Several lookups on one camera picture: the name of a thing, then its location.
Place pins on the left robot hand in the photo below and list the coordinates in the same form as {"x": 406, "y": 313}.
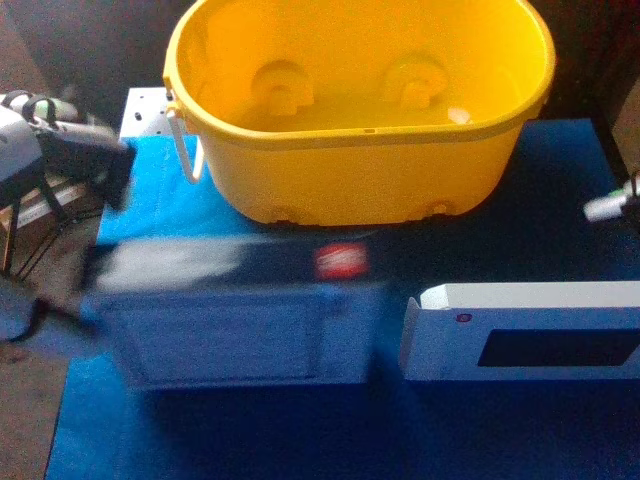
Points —
{"x": 80, "y": 155}

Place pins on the wooden box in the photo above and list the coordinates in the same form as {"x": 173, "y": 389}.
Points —
{"x": 77, "y": 194}

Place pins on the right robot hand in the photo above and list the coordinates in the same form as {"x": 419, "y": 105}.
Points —
{"x": 607, "y": 206}

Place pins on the calculator packaging box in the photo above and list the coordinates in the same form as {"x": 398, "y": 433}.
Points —
{"x": 225, "y": 340}

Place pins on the white box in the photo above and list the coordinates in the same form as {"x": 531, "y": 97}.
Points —
{"x": 440, "y": 345}

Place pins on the yellow plastic tub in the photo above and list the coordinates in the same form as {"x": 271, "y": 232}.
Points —
{"x": 360, "y": 165}

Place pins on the black tripod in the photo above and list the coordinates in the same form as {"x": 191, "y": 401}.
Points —
{"x": 52, "y": 197}

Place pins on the blue table cloth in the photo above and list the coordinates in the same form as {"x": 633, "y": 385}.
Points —
{"x": 160, "y": 210}

